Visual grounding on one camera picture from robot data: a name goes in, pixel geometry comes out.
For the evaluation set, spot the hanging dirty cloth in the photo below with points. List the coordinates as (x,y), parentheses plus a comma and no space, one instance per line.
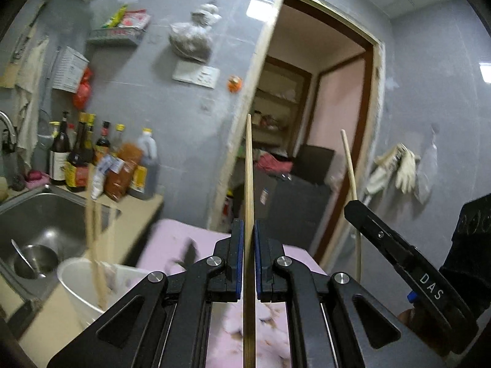
(27,97)

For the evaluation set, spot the white seasoning bag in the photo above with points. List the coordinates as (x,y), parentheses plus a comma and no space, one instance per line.
(98,179)

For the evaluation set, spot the orange spice bag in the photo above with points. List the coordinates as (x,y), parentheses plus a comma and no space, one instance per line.
(120,174)

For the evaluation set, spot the clear hanging plastic bag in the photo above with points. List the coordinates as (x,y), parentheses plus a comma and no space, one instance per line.
(426,174)

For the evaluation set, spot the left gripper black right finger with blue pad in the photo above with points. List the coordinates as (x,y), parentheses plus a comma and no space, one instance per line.
(333,321)

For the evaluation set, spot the soy sauce bottle red label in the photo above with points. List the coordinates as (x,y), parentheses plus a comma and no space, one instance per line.
(102,146)

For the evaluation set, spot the snack packets on shelf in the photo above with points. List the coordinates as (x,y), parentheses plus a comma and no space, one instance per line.
(125,18)

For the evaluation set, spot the white wall socket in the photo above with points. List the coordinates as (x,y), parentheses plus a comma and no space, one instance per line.
(196,74)

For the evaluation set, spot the orange wall hook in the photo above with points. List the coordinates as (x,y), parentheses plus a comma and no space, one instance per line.
(234,84)

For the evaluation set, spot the chrome faucet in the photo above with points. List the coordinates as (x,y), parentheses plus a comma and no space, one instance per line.
(11,132)

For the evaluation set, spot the white plastic utensil caddy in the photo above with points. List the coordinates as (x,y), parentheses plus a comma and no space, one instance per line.
(74,274)

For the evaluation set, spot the cream rubber gloves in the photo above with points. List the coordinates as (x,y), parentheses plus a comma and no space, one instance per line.
(398,162)

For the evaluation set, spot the grey wall shelf basket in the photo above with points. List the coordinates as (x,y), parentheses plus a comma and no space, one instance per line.
(116,36)

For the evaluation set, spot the dark sauce bottle yellow cap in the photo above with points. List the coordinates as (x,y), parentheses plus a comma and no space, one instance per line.
(77,163)

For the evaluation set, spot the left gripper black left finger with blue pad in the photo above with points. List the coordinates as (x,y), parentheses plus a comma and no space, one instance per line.
(163,321)

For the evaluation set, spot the dark grey cabinet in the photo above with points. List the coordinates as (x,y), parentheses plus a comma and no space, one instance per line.
(289,207)

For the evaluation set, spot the pink cloth on cabinet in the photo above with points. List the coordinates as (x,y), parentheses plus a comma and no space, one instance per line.
(271,165)

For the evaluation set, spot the stainless steel sink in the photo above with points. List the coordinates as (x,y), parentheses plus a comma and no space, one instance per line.
(47,216)

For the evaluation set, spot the wooden shelf unit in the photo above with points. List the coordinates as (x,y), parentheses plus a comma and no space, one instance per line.
(278,106)

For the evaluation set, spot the black monitor box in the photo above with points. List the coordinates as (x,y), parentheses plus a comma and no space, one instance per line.
(312,163)

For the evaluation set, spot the steel fork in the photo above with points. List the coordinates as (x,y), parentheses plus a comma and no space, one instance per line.
(188,256)

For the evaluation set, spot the pink floral tablecloth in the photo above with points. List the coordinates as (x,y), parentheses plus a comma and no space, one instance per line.
(226,349)

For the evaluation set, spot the pink soap dish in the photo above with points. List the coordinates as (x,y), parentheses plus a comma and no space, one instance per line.
(35,179)

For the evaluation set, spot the clear bottle yellow cap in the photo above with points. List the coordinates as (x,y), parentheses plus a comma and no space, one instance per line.
(118,138)

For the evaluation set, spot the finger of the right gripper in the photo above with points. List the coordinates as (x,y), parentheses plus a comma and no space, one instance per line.
(433,290)

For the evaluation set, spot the steel bowl in sink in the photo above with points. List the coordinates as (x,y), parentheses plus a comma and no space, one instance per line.
(34,261)

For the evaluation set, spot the hanging plastic bag of goods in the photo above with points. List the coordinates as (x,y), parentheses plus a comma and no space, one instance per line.
(193,40)

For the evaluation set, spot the white utensil box on wall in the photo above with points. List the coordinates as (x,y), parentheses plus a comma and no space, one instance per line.
(69,70)

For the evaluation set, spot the red plastic bag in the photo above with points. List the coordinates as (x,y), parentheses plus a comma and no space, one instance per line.
(83,93)

